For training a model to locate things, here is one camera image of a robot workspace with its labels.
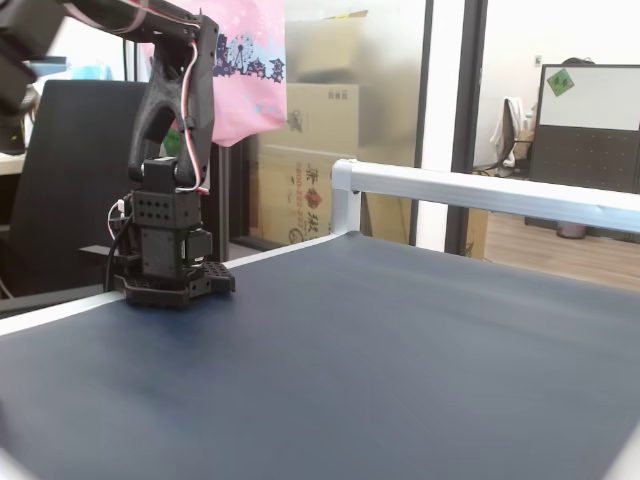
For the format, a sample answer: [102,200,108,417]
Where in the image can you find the black glass wall post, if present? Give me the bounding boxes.
[443,0,490,259]

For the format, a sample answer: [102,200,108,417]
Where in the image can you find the green paper note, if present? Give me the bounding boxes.
[546,69,577,97]

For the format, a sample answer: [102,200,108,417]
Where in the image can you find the light blue box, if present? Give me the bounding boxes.
[71,64,113,82]

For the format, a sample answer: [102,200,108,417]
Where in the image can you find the white coat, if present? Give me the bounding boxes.
[488,97,533,169]

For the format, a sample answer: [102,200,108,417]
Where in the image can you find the black office chair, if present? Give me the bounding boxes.
[0,79,151,316]

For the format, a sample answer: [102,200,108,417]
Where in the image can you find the black and white partition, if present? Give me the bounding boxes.
[528,63,640,195]

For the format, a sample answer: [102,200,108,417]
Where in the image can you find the open cardboard box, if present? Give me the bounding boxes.
[293,8,372,85]

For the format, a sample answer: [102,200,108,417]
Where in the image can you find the aluminium frame rail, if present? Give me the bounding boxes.
[329,158,640,237]

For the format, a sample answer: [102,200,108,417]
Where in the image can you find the cardboard box with red print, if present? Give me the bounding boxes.
[255,143,417,247]

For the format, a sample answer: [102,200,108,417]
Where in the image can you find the black power cable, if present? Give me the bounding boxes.
[101,218,132,294]

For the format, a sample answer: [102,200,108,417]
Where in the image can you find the pink printed bag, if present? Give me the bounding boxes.
[138,0,289,149]

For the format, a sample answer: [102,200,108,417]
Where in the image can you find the plain cardboard box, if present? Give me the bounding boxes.
[283,82,362,151]

